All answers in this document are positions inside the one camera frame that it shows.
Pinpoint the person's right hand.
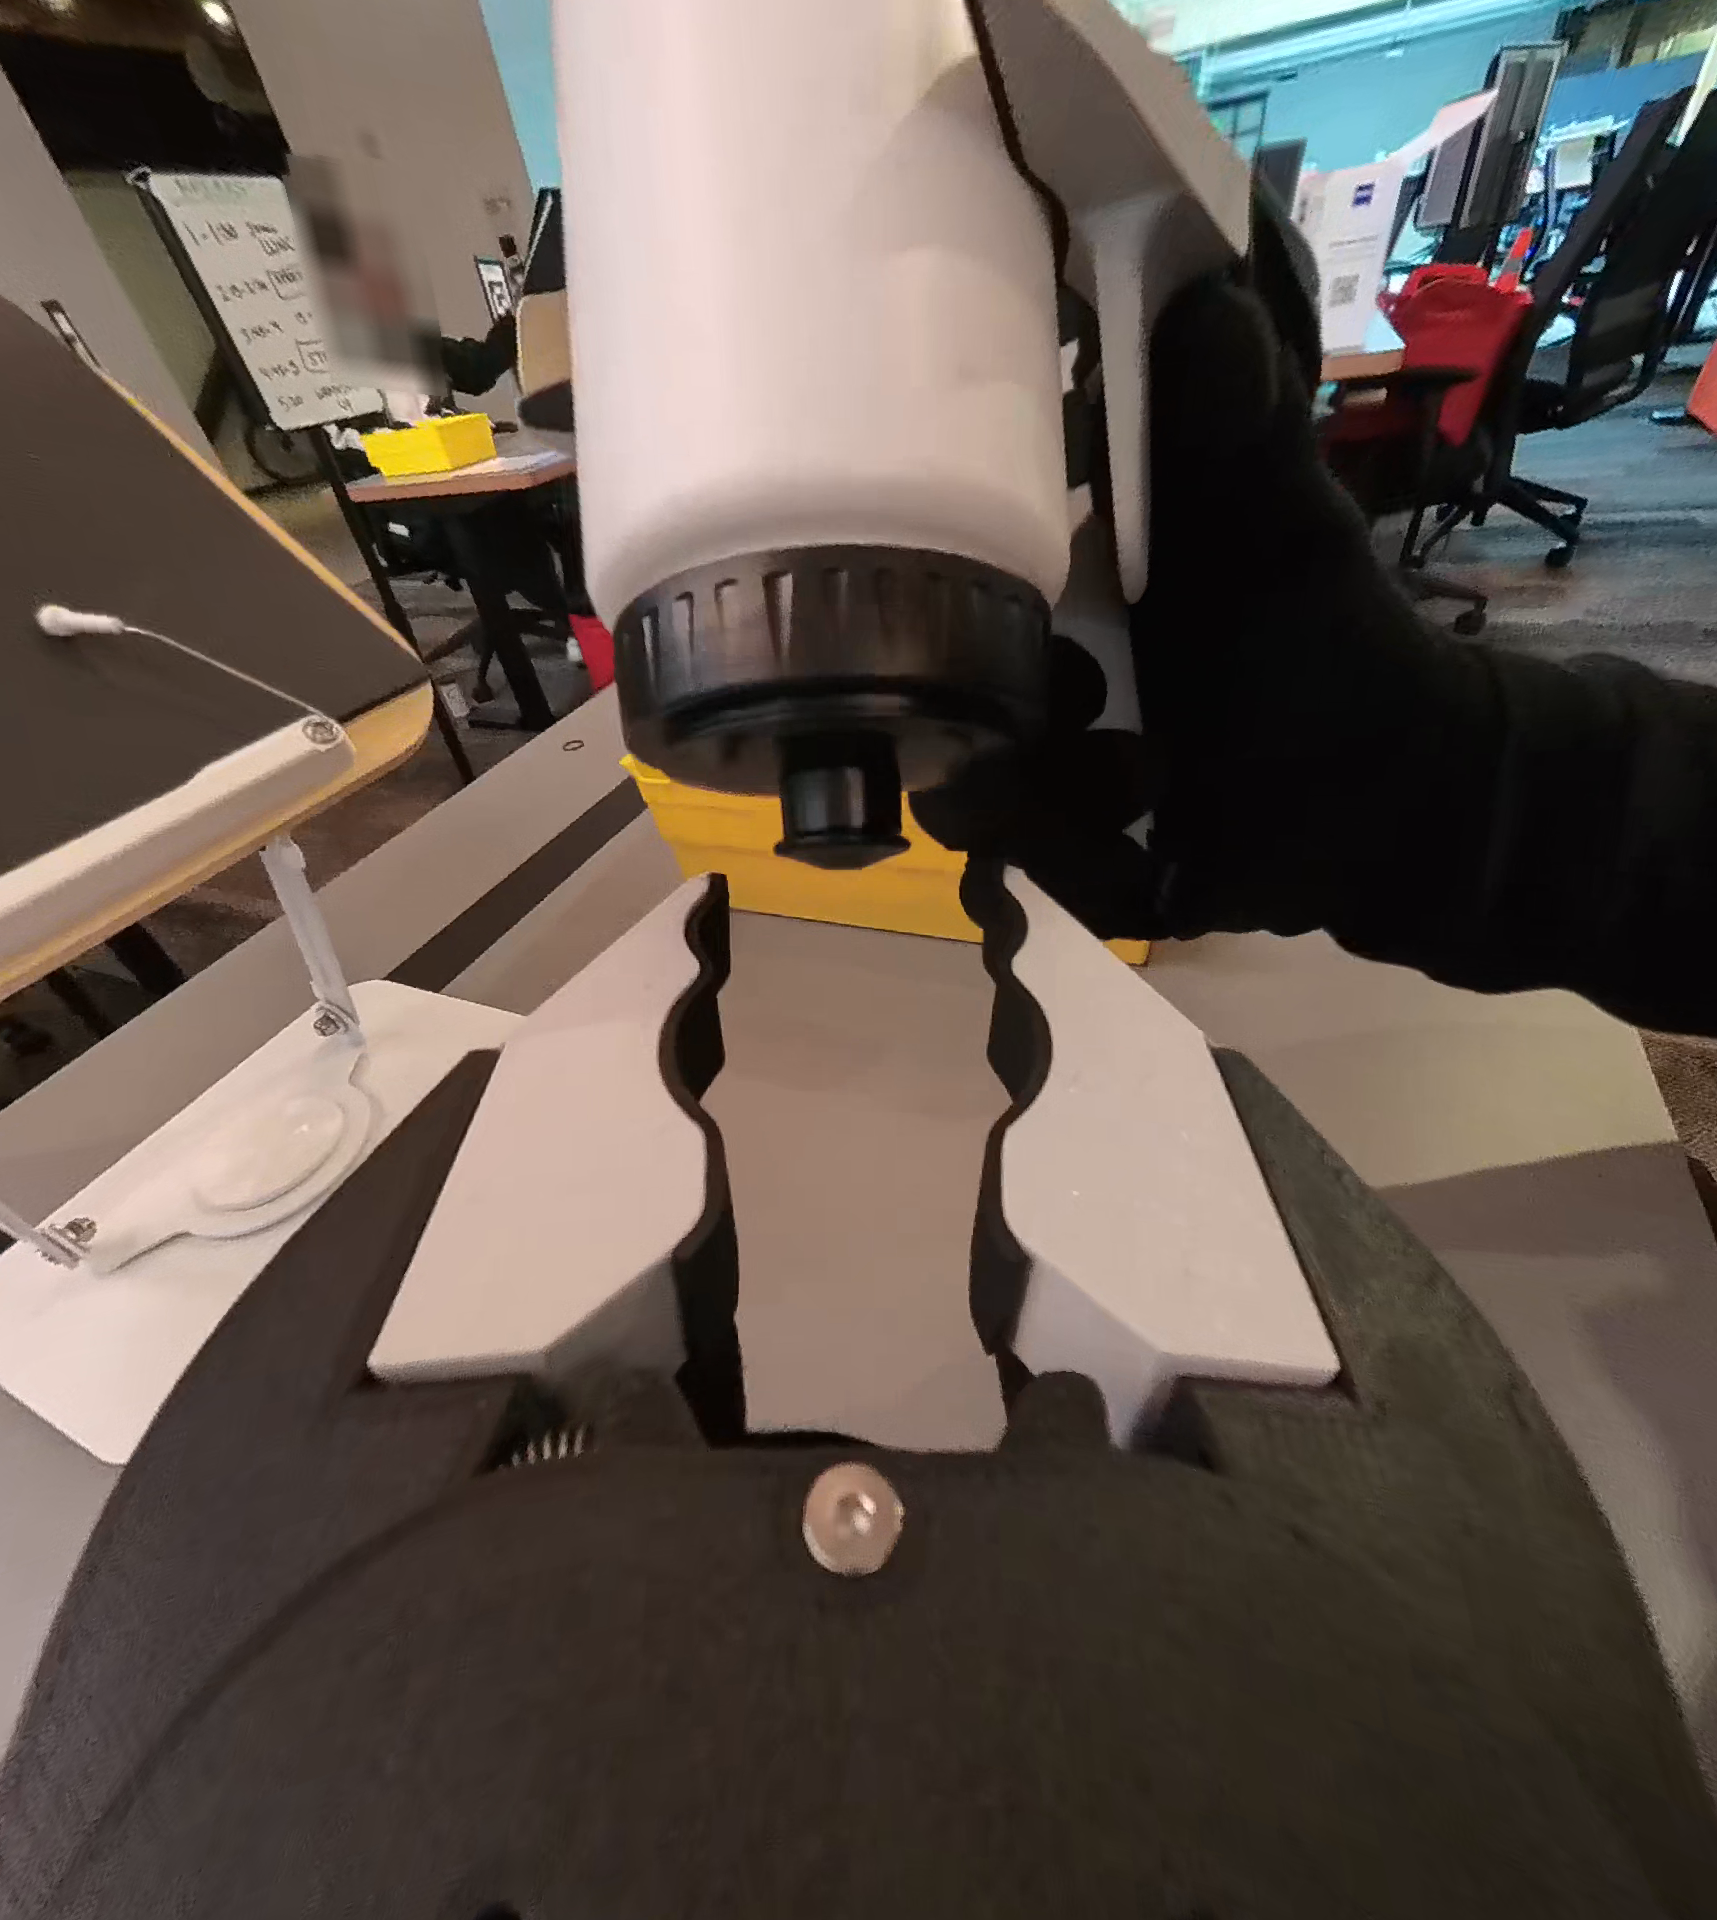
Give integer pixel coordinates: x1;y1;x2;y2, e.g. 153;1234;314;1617
933;182;1461;948

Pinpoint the white cable tie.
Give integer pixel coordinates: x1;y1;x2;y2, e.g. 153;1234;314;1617
34;601;352;752

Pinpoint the wooden board with black mat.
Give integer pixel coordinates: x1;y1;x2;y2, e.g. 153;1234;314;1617
0;233;435;1058

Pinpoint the small yellow bin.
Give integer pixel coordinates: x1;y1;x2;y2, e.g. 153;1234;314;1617
364;414;498;476

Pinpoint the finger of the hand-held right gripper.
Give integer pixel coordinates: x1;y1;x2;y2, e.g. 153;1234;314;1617
964;0;1258;735

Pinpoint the red office chair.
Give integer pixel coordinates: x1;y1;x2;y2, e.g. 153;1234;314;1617
1391;265;1580;632

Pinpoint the whiteboard with writing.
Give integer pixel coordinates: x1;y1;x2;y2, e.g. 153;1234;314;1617
140;172;396;438

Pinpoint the long wooden desk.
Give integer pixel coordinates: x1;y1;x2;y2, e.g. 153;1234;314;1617
348;434;585;722

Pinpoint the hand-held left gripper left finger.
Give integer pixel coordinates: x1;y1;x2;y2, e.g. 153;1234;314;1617
370;880;738;1426

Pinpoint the white roll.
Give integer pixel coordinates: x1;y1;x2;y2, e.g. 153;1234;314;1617
553;0;1075;873

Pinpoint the yellow plastic bin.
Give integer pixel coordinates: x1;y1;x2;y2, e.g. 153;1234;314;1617
619;750;1155;966

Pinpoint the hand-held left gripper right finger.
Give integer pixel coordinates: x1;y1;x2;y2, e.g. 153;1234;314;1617
964;864;1343;1436

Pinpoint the white board stand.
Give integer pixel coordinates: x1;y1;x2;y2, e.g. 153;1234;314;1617
0;841;529;1465

